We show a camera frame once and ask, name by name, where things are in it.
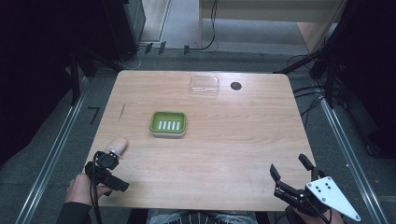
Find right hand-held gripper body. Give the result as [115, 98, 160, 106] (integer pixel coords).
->
[273, 169, 362, 222]

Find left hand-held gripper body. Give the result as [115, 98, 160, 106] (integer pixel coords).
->
[84, 161, 131, 197]

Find beige soap bar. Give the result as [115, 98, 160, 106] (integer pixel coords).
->
[106, 136, 130, 157]

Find person's right hand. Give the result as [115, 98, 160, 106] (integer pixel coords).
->
[292, 207, 346, 224]

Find person's left hand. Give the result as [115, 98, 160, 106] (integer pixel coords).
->
[64, 172, 114, 207]

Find green soap dish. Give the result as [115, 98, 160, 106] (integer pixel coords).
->
[148, 111, 188, 138]

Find person's legs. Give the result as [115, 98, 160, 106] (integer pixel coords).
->
[146, 209, 260, 224]

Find clear plastic container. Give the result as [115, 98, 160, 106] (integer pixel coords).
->
[190, 75, 220, 96]

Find black cabinet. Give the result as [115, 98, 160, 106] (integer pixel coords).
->
[101, 0, 148, 62]

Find pale wooden shelf unit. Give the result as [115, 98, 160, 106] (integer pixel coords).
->
[198, 0, 348, 54]

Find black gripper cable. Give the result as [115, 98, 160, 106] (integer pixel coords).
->
[89, 151, 105, 224]

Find metal floor rail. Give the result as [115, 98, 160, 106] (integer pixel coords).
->
[14, 76, 92, 224]
[319, 98, 390, 224]

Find bundle of black floor cables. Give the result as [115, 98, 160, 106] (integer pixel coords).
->
[286, 54, 347, 130]

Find white cable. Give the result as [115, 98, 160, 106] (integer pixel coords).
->
[120, 45, 150, 71]

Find black hanging cable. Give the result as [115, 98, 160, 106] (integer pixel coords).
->
[183, 0, 219, 55]

